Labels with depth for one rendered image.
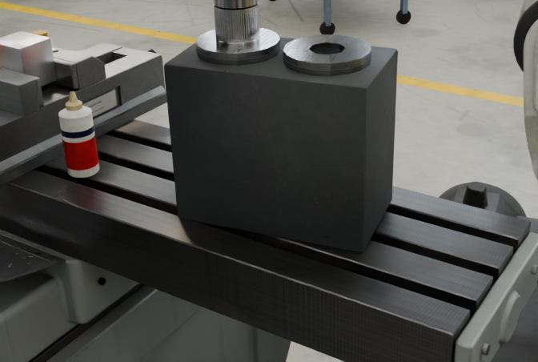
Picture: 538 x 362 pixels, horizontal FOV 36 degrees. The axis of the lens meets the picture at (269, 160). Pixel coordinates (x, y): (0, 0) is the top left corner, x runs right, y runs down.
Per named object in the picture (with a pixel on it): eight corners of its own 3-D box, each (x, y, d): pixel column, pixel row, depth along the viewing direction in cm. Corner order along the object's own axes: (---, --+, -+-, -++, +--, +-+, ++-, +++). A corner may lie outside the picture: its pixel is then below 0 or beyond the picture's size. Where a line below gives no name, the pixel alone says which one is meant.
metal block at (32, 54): (27, 72, 116) (21, 30, 113) (57, 80, 112) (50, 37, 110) (-3, 83, 112) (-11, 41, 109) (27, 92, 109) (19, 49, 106)
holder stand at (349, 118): (221, 172, 104) (211, 18, 95) (392, 200, 97) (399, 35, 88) (176, 219, 94) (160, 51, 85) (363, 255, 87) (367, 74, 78)
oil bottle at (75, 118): (83, 161, 108) (71, 82, 103) (106, 168, 106) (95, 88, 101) (61, 174, 105) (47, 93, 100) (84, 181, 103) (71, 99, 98)
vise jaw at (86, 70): (46, 62, 122) (42, 37, 120) (106, 78, 116) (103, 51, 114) (14, 75, 118) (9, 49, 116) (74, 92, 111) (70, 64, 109)
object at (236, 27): (211, 46, 87) (208, -9, 84) (220, 32, 91) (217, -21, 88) (256, 46, 86) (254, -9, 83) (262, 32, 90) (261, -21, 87)
